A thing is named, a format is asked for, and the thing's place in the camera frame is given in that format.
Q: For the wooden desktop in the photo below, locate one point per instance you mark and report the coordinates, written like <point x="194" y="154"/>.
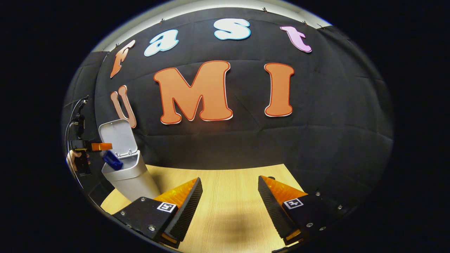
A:
<point x="228" y="196"/>

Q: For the blue pop can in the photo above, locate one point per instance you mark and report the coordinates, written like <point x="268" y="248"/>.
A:
<point x="112" y="161"/>

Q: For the white desktop garbage bin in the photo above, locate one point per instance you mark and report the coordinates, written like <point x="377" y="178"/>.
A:
<point x="132" y="179"/>

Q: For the black backdrop cloth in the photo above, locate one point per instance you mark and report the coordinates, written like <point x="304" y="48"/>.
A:
<point x="334" y="116"/>

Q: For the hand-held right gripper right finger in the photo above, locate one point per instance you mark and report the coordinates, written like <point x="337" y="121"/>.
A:
<point x="272" y="207"/>

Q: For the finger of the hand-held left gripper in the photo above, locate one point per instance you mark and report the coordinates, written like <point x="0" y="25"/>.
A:
<point x="102" y="146"/>

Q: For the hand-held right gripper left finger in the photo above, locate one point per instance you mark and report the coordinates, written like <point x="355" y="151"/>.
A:
<point x="188" y="211"/>

